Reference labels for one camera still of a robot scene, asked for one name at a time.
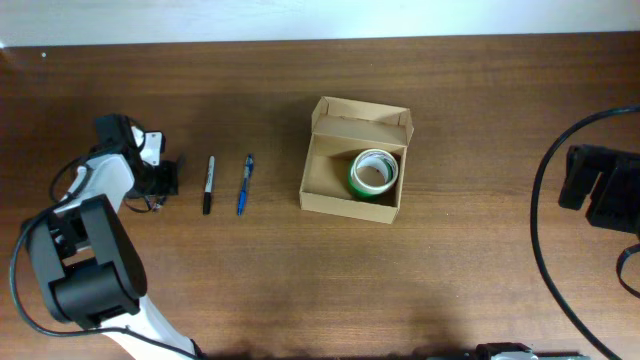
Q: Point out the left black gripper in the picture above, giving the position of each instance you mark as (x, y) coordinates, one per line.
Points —
(167, 177)

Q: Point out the black white marker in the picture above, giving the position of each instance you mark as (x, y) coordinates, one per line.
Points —
(209, 185)

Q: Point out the green tape roll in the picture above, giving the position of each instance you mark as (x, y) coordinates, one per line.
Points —
(371, 177)

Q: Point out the white masking tape roll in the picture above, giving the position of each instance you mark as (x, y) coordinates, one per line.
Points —
(375, 153)

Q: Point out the black pen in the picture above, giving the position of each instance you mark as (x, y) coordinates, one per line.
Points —
(157, 203)

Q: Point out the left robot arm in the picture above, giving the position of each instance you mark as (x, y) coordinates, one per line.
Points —
(87, 268)

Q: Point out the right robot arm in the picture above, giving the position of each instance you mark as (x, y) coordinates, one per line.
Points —
(610, 178)

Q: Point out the blue pen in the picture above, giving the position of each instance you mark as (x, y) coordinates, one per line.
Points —
(243, 194)

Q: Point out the open cardboard box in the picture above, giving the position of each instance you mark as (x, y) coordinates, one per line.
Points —
(340, 130)

